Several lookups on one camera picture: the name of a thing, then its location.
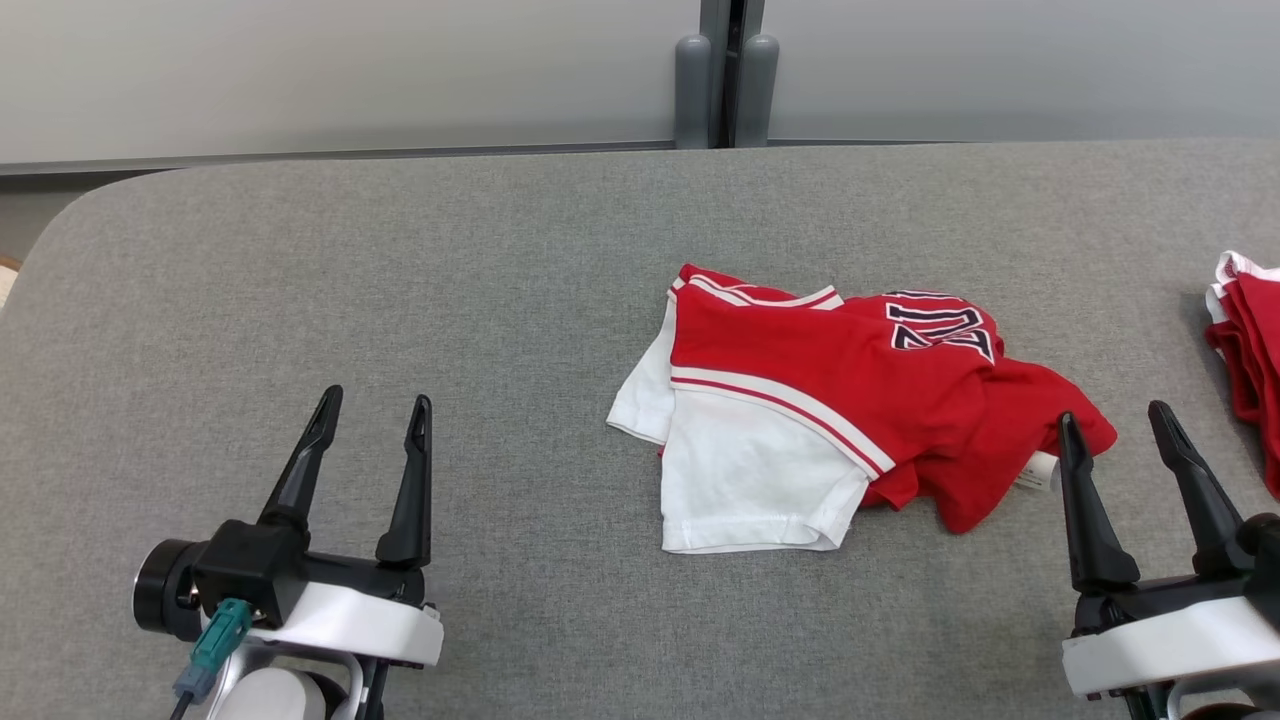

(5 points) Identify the black cable teal connector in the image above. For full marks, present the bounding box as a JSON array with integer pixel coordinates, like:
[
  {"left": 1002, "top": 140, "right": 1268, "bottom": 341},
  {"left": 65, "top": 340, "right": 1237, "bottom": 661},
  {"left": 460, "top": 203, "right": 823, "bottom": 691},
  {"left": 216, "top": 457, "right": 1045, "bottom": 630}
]
[{"left": 168, "top": 597, "right": 255, "bottom": 720}]

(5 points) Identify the red and white jersey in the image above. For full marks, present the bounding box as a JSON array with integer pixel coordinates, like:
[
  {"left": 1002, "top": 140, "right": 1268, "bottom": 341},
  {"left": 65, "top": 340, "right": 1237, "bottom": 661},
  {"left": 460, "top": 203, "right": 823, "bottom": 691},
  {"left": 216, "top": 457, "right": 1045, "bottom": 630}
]
[
  {"left": 1203, "top": 250, "right": 1280, "bottom": 502},
  {"left": 605, "top": 262, "right": 1120, "bottom": 555}
]

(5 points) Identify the grey baseboard strip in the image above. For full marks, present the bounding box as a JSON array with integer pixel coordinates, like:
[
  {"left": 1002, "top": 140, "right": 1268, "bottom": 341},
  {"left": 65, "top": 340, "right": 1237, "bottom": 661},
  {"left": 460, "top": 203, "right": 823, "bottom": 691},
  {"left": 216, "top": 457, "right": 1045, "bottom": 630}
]
[{"left": 0, "top": 139, "right": 701, "bottom": 178}]

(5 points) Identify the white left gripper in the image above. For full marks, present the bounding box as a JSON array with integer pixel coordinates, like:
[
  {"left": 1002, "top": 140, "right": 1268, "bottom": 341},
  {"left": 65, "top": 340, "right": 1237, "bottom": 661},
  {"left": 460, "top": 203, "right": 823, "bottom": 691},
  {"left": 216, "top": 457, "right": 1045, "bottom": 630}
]
[{"left": 200, "top": 384, "right": 446, "bottom": 671}]

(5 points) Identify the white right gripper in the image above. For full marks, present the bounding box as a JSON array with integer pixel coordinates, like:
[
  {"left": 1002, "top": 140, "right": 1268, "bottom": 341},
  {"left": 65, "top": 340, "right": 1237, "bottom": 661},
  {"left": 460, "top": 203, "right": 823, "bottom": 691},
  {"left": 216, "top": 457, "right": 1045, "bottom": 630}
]
[{"left": 1056, "top": 399, "right": 1280, "bottom": 700}]

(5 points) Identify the grey partition frame post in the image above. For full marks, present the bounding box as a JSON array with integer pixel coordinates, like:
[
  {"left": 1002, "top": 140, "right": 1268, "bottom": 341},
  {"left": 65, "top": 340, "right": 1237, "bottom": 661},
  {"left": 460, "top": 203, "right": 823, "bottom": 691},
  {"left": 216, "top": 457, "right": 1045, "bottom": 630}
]
[{"left": 699, "top": 0, "right": 767, "bottom": 149}]

